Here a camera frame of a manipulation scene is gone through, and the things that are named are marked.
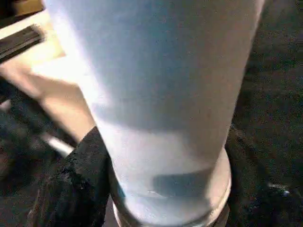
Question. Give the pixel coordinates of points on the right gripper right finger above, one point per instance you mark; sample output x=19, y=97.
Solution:
x=265, y=189

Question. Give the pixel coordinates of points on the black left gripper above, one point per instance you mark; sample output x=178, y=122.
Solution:
x=19, y=42

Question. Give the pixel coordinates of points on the white plastic table top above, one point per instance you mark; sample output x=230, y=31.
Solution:
x=52, y=90

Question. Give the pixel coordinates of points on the black plastic mat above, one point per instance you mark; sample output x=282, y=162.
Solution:
x=279, y=71

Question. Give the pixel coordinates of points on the white plastic table leg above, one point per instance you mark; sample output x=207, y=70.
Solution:
x=165, y=94

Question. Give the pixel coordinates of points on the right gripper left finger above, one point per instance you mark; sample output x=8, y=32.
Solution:
x=75, y=189

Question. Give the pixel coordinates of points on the yellow box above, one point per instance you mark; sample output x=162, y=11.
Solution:
x=26, y=5

